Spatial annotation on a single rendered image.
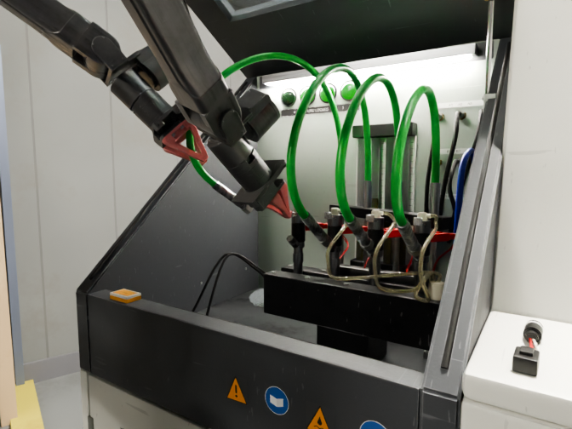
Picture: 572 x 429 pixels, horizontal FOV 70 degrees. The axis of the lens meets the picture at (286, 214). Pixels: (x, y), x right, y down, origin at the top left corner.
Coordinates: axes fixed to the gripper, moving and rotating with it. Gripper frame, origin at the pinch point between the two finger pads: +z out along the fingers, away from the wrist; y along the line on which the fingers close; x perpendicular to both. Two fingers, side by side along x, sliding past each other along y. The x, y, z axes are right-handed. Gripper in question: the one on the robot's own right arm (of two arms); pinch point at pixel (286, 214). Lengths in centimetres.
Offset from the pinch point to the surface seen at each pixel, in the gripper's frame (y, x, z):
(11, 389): -83, 167, 47
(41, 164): 9, 199, -11
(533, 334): -7.3, -41.5, 8.6
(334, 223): 2.9, -6.8, 5.2
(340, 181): 0.4, -18.3, -8.5
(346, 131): 6.5, -17.9, -12.5
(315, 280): -6.7, -5.0, 10.4
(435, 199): 14.7, -19.9, 10.9
